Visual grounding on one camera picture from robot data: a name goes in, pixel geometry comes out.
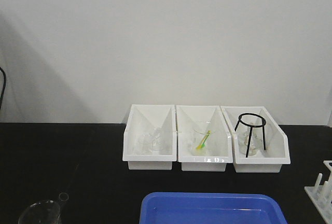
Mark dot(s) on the clear glass test tube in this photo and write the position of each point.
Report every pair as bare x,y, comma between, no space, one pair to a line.
63,197

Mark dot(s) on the white test tube rack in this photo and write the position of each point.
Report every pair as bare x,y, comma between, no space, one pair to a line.
320,194

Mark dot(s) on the left white storage bin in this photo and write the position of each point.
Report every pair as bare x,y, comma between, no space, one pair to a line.
144,119

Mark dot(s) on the white storage bin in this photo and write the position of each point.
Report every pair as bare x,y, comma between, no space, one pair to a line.
270,160
221,148
144,119

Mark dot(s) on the glassware in left bin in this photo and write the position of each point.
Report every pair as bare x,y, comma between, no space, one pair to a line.
150,142

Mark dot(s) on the glass beaker in middle bin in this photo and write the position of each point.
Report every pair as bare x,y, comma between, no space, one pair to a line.
202,126

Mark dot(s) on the yellow green spatulas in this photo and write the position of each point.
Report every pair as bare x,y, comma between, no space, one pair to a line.
201,138

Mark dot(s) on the middle white storage bin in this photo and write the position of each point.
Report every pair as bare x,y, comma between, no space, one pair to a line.
221,148

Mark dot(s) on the glass flask in right bin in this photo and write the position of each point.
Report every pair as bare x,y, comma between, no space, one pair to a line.
249,143

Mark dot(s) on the right white storage bin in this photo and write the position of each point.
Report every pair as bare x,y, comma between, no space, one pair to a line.
270,160

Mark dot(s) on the blue plastic tray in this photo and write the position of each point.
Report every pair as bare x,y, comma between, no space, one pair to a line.
184,207

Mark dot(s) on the clear glass beaker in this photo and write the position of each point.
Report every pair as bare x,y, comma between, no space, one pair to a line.
46,211

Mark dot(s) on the black wire tripod stand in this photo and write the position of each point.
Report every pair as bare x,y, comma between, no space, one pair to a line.
257,123

